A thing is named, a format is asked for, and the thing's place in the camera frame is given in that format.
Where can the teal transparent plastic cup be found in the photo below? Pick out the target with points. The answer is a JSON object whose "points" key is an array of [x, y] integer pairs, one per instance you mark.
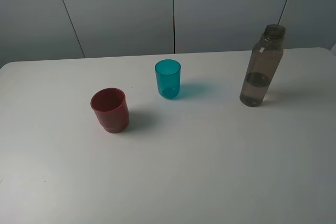
{"points": [[168, 73]]}

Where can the smoky transparent plastic bottle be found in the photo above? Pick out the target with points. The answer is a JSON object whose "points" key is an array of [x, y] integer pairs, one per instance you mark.
{"points": [[264, 61]]}

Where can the red plastic cup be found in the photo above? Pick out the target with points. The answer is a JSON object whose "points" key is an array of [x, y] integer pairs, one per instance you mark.
{"points": [[111, 110]]}

